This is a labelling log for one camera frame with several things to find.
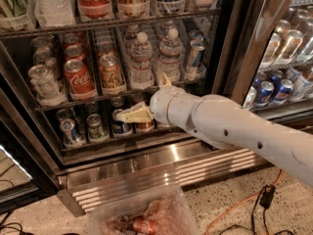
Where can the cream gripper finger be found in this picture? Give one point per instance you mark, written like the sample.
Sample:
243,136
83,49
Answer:
164,81
138,113

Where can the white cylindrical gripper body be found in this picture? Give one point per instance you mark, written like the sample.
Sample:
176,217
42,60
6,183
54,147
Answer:
160,106

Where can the clear water bottle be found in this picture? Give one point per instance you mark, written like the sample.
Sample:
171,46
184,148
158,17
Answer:
141,54
169,52

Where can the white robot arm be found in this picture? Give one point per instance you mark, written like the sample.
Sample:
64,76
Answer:
224,124

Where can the red can bottom shelf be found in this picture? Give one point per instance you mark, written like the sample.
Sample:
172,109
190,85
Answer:
144,126

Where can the blue Pepsi can bottom shelf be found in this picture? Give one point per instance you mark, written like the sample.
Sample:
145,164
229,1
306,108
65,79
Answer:
120,128

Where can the green soda can bottom shelf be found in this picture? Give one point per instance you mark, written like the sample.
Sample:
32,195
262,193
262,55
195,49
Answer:
96,131

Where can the stainless steel fridge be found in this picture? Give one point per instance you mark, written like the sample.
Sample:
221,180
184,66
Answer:
36,164

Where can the fridge glass door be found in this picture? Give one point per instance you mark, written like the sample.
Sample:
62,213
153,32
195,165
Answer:
247,27

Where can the red Coca-Cola bottle top shelf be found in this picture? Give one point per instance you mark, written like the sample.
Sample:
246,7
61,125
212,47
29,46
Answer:
94,9

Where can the blue white energy drink can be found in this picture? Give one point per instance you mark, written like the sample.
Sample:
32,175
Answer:
196,50

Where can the orange-brown soda can front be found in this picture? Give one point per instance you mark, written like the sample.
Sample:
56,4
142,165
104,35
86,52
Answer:
112,79

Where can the red Coca-Cola can front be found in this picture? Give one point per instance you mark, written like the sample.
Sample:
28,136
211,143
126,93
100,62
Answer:
80,82

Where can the blue can bottom left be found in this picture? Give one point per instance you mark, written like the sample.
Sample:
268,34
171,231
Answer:
72,138

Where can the silver diet soda can front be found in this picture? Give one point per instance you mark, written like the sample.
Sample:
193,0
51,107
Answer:
49,92

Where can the blue Pepsi can behind door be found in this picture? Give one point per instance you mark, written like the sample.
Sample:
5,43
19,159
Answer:
265,90

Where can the clear plastic bin on floor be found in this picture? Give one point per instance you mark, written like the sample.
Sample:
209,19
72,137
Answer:
166,205

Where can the red can in bin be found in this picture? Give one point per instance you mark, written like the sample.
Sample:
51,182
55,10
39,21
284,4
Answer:
147,227

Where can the black power adapter with cable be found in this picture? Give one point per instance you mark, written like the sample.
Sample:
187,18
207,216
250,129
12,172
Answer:
264,199

